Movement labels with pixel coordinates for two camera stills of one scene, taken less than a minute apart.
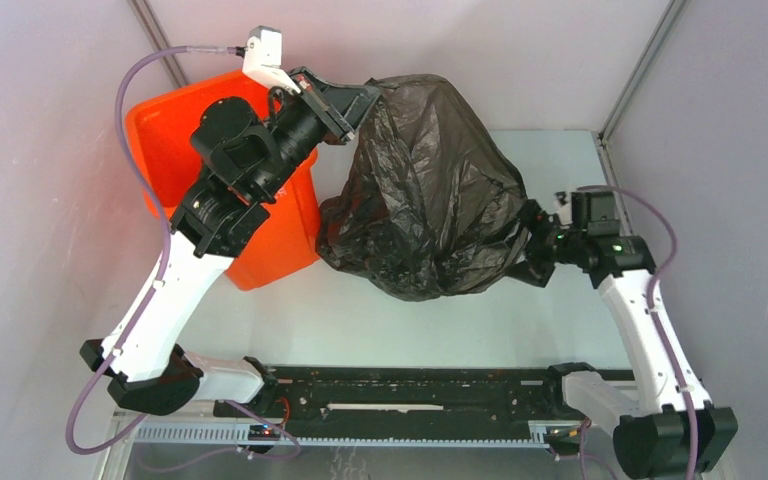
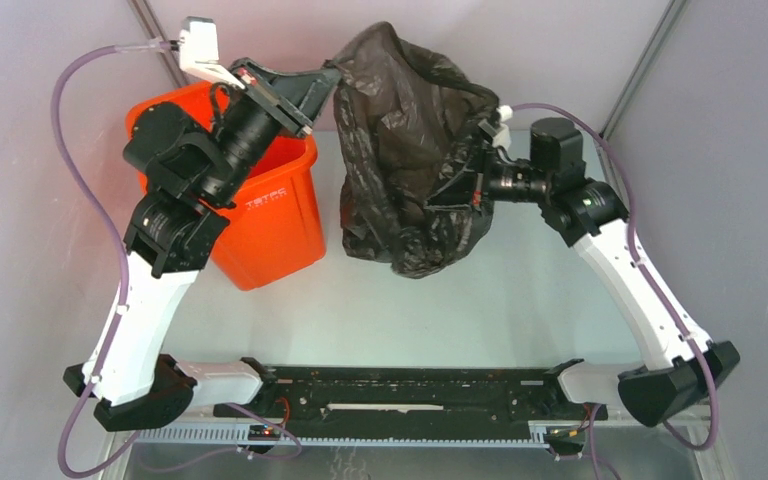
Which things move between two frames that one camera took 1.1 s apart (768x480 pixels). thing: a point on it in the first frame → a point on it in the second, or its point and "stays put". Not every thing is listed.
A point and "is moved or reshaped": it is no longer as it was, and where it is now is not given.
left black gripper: x=341 y=108 → x=296 y=99
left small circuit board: x=263 y=432 stays put
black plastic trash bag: x=433 y=205 is moved or reshaped
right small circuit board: x=564 y=441 stays put
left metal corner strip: x=152 y=29 stays put
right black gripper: x=533 y=270 → x=469 y=189
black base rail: x=412 y=395 stays put
